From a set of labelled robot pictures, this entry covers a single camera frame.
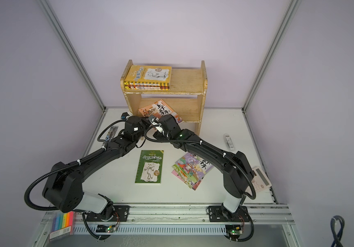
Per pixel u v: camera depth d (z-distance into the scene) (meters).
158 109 0.92
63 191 0.42
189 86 0.73
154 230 0.74
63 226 0.70
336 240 0.49
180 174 0.87
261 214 0.76
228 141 1.00
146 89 0.70
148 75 0.71
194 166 0.90
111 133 1.12
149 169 0.87
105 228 0.71
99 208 0.61
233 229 0.71
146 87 0.68
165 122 0.60
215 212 0.74
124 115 0.75
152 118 0.69
